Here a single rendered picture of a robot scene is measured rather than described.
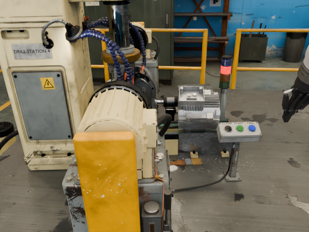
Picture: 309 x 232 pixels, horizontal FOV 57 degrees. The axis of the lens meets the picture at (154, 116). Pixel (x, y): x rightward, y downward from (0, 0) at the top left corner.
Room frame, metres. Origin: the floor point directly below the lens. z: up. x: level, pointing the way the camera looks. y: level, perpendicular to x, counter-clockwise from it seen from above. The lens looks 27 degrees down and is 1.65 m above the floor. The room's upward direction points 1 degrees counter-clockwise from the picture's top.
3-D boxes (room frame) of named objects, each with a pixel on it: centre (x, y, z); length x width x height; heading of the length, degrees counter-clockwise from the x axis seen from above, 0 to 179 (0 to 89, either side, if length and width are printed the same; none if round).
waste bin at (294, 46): (5.73, -2.87, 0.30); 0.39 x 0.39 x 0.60
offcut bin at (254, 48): (5.77, -2.02, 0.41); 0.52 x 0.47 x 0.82; 83
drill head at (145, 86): (1.63, 0.11, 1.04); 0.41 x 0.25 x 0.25; 1
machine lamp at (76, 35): (1.06, 0.34, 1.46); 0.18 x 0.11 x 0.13; 91
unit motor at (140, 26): (1.94, 0.09, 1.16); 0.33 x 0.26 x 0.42; 1
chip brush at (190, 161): (1.16, -0.14, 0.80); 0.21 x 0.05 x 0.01; 95
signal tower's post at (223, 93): (1.61, -0.43, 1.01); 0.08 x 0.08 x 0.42; 1
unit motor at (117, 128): (0.66, 0.07, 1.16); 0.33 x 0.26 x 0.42; 1
